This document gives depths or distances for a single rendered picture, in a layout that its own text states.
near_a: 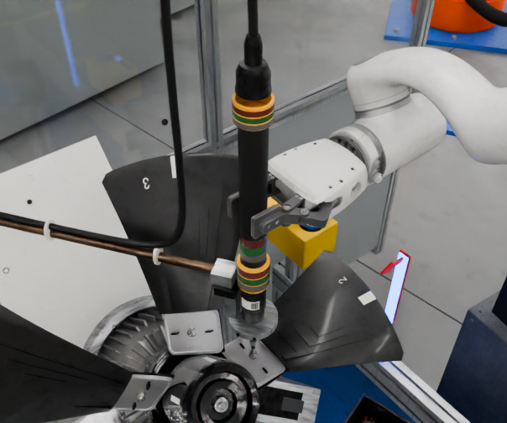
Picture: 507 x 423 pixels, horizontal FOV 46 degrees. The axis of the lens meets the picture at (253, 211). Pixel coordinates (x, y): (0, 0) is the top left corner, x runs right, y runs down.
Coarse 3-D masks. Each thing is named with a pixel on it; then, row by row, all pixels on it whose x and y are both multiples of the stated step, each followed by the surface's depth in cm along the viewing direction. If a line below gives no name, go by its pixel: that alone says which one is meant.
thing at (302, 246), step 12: (276, 228) 134; (288, 228) 130; (300, 228) 129; (324, 228) 129; (336, 228) 132; (276, 240) 136; (288, 240) 132; (300, 240) 128; (312, 240) 128; (324, 240) 131; (288, 252) 134; (300, 252) 130; (312, 252) 131; (300, 264) 132
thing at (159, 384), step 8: (136, 376) 80; (144, 376) 80; (152, 376) 81; (160, 376) 82; (128, 384) 81; (136, 384) 81; (144, 384) 82; (152, 384) 82; (160, 384) 83; (168, 384) 83; (128, 392) 82; (136, 392) 83; (144, 392) 83; (152, 392) 84; (160, 392) 84; (120, 400) 84; (128, 400) 84; (136, 400) 85; (144, 400) 85; (152, 400) 86; (112, 408) 84; (120, 408) 85; (128, 408) 86; (136, 408) 86; (144, 408) 87; (152, 408) 87
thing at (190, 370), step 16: (160, 352) 91; (160, 368) 89; (176, 368) 86; (192, 368) 83; (208, 368) 81; (224, 368) 83; (240, 368) 84; (176, 384) 83; (192, 384) 80; (208, 384) 82; (224, 384) 83; (240, 384) 84; (256, 384) 85; (160, 400) 89; (192, 400) 81; (208, 400) 82; (240, 400) 84; (256, 400) 84; (160, 416) 89; (176, 416) 81; (192, 416) 81; (208, 416) 81; (224, 416) 83; (240, 416) 84; (256, 416) 84
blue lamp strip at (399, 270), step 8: (400, 256) 108; (400, 264) 109; (400, 272) 110; (392, 280) 113; (400, 280) 111; (392, 288) 114; (400, 288) 113; (392, 296) 116; (392, 304) 117; (392, 312) 118; (392, 320) 119
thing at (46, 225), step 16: (160, 0) 56; (256, 0) 54; (256, 16) 55; (256, 32) 56; (176, 96) 63; (176, 112) 64; (176, 128) 66; (176, 144) 67; (176, 160) 69; (176, 176) 71; (32, 224) 85; (48, 224) 84; (112, 240) 82; (128, 240) 82; (176, 240) 78
